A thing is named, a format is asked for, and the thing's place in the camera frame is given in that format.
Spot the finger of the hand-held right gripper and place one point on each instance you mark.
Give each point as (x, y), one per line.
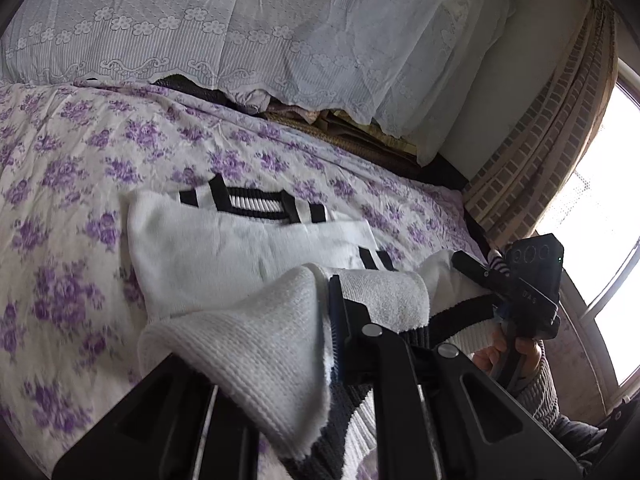
(480, 272)

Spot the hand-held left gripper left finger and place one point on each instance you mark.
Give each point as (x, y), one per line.
(150, 435)

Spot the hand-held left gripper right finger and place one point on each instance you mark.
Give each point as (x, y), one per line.
(425, 410)

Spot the white sweater with black trim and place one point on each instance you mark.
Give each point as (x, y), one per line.
(225, 260)

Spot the person's right forearm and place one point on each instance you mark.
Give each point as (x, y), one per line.
(542, 395)

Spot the person's right hand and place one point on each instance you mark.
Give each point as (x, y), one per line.
(531, 351)

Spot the window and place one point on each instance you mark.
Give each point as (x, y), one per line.
(600, 200)

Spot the brick pattern curtain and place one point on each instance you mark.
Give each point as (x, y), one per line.
(550, 135)

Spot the black object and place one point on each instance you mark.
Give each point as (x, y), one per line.
(622, 427)

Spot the stack of folded woven mats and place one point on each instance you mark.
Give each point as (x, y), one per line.
(350, 132)

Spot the purple floral bedsheet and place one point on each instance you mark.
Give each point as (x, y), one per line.
(75, 170)

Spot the white lace cover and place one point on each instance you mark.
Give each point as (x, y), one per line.
(250, 15)

